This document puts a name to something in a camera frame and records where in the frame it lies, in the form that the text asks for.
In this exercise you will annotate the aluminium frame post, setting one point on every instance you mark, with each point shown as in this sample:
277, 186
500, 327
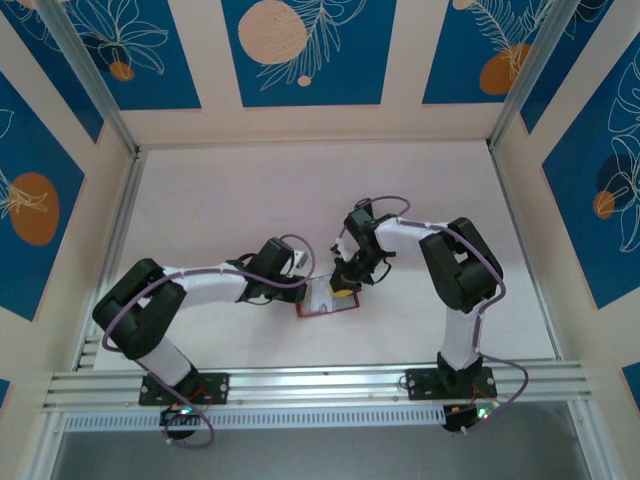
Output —
94, 75
531, 75

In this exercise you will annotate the blue credit card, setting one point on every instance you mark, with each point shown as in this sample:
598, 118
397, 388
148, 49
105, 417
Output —
364, 204

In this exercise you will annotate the aluminium table side rail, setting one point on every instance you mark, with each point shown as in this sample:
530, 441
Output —
524, 250
112, 250

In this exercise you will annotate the aluminium mounting rail beam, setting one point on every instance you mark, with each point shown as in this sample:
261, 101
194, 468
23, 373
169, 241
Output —
320, 382

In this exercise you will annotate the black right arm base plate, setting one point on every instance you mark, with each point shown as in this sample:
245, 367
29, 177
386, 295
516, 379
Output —
420, 382

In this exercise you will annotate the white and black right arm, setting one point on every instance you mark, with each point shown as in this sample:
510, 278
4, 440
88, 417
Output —
460, 270

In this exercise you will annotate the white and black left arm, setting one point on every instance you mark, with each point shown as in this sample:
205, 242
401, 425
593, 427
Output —
210, 286

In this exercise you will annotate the white credit card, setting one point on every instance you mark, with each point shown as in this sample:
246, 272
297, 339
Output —
320, 296

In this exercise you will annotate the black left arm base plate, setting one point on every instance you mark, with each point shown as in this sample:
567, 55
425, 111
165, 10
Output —
215, 387

